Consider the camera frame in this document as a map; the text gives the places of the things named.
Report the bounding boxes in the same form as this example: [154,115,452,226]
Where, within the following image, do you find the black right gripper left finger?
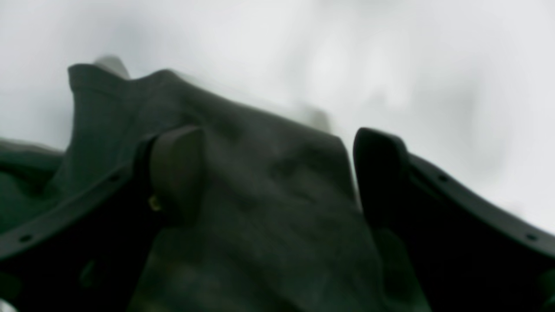
[1,126,204,312]

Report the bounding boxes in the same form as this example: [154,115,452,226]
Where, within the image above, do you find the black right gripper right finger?
[353,128,555,312]

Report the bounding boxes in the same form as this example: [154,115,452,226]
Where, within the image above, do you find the dark grey t-shirt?
[1,63,430,312]

